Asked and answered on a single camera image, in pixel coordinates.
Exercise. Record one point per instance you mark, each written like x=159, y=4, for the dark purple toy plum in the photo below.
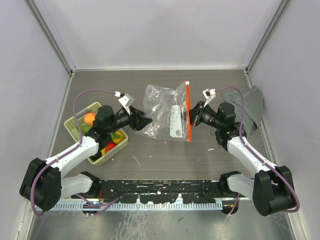
x=96, y=157

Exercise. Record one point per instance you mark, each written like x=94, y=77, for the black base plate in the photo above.
x=158, y=191

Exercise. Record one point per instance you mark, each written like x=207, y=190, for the clear orange zip bag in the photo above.
x=166, y=107

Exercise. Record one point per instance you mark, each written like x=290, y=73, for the green toy leaves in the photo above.
x=84, y=128

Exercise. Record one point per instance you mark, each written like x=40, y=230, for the yellow orange toy fruit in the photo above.
x=117, y=137

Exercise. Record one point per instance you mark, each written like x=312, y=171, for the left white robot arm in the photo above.
x=45, y=181

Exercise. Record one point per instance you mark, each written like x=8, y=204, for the red toy tomato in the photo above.
x=110, y=146

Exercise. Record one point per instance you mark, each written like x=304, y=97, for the grey folded cloth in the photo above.
x=254, y=102

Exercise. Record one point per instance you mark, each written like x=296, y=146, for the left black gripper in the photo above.
x=137, y=118

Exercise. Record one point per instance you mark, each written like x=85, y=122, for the green plastic basket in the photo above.
x=73, y=130

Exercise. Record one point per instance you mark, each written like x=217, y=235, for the yellow toy banana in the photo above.
x=103, y=151

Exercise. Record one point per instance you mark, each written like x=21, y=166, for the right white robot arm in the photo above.
x=271, y=187

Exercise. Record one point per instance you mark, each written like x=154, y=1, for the orange toy peach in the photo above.
x=89, y=118

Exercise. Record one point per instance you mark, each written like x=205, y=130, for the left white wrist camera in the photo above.
x=125, y=100

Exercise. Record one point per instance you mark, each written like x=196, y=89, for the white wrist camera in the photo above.
x=209, y=95
x=125, y=100

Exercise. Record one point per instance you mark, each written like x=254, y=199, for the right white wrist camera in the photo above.
x=209, y=95

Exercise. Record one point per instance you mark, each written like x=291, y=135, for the grey slotted cable duct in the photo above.
x=80, y=205

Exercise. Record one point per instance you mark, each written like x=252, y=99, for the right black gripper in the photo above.
x=195, y=113

